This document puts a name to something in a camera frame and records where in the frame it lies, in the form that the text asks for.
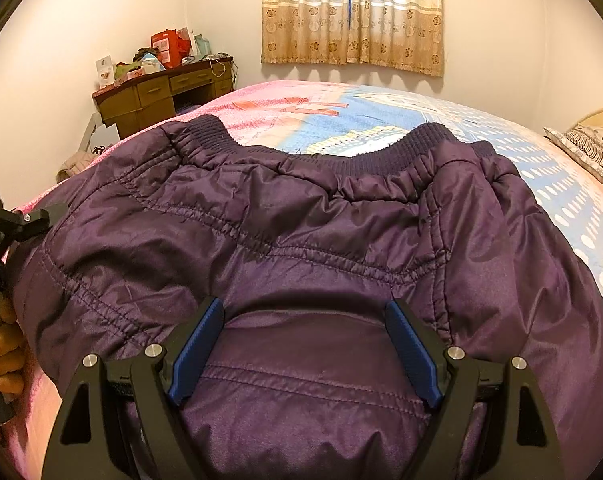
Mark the white folding rack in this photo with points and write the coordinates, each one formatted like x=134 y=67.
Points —
x=89 y=132

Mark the purple padded jacket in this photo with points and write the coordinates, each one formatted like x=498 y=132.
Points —
x=306 y=240

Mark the pink and blue printed bedspread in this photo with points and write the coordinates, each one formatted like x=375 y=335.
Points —
x=381 y=110

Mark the brown wooden desk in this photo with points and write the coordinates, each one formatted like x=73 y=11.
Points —
x=156 y=92

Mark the person's left hand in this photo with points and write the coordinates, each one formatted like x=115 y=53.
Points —
x=6 y=355

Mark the white photo card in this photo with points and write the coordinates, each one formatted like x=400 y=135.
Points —
x=105 y=70

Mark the beige patterned curtain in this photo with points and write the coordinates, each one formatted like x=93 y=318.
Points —
x=351 y=15

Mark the red gift bag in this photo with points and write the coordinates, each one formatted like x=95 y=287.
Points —
x=169 y=47

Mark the striped patterned pillow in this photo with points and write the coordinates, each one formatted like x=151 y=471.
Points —
x=589 y=155

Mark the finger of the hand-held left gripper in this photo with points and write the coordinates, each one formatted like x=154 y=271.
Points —
x=31 y=220

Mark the green cloth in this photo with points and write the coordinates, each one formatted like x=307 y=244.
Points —
x=126 y=67

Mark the white paper bag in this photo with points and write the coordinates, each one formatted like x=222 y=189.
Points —
x=200 y=44

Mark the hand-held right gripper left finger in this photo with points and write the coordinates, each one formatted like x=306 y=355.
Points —
x=196 y=350

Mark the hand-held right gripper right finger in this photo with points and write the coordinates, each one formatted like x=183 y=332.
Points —
x=414 y=355

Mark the pile of beige clothes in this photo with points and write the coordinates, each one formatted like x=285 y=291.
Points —
x=76 y=164

